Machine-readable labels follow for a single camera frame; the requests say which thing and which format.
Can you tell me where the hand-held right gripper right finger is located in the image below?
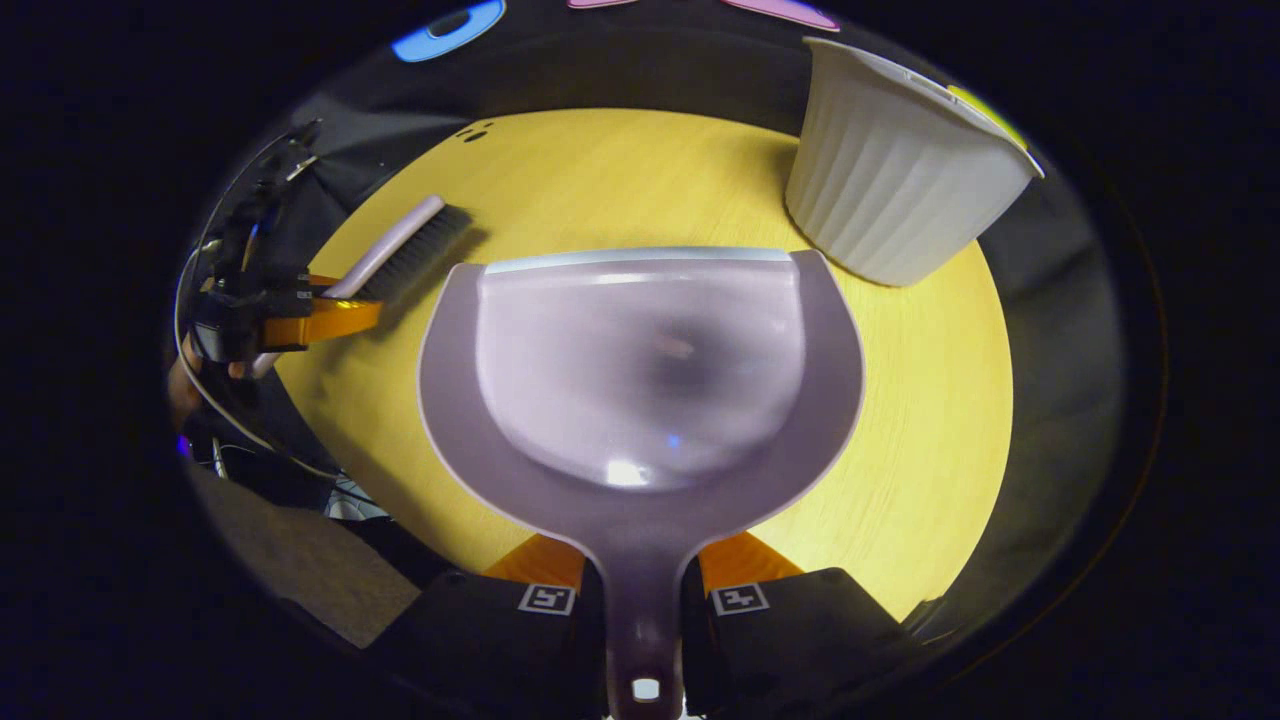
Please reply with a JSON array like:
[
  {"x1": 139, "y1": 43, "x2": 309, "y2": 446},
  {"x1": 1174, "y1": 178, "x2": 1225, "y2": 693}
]
[{"x1": 680, "y1": 530, "x2": 916, "y2": 720}]

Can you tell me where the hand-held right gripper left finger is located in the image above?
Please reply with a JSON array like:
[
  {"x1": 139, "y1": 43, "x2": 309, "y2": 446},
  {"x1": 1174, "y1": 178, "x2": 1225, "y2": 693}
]
[{"x1": 372, "y1": 533, "x2": 609, "y2": 720}]

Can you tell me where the small pink broom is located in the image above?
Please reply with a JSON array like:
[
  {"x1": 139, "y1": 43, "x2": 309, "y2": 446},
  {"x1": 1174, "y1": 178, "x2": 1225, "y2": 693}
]
[{"x1": 250, "y1": 194, "x2": 474, "y2": 379}]

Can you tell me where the pink plastic dustpan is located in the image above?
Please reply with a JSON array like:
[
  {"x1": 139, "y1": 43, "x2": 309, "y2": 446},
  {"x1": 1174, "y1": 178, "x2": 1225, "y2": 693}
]
[{"x1": 417, "y1": 246, "x2": 867, "y2": 720}]

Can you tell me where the white ribbed garbage bin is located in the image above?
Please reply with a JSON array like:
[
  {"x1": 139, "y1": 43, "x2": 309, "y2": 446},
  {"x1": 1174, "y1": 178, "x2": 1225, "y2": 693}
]
[{"x1": 784, "y1": 37, "x2": 1046, "y2": 288}]

